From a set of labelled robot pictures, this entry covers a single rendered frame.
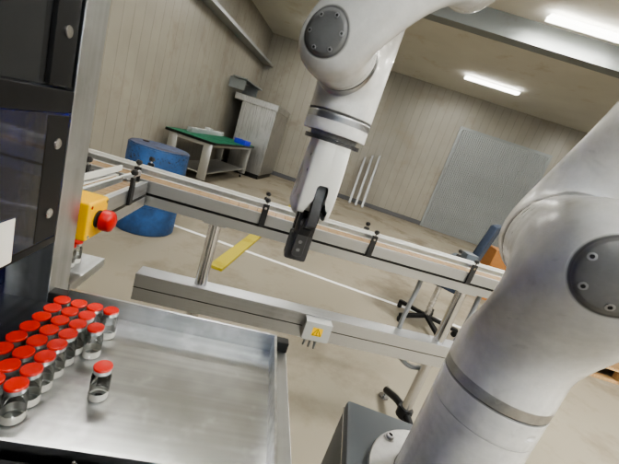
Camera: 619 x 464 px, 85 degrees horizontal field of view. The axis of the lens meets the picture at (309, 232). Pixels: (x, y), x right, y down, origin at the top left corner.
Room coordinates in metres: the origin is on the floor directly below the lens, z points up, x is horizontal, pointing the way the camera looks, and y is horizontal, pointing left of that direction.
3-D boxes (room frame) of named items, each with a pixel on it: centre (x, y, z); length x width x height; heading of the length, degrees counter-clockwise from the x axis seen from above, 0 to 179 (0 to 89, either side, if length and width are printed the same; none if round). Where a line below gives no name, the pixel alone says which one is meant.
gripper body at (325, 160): (0.47, 0.01, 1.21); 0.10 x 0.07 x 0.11; 11
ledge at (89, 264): (0.58, 0.46, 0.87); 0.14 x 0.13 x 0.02; 101
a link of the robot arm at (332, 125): (0.47, 0.01, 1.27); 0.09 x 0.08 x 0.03; 11
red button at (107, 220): (0.58, 0.37, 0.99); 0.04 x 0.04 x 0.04; 11
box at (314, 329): (1.33, -0.16, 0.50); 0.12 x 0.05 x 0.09; 101
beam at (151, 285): (1.40, -0.17, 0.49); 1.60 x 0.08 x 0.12; 101
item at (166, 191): (1.37, -0.02, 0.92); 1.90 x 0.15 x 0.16; 101
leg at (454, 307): (1.51, -0.76, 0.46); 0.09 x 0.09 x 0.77; 11
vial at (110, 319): (0.43, 0.24, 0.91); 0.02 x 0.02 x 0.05
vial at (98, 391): (0.33, 0.18, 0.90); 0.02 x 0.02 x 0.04
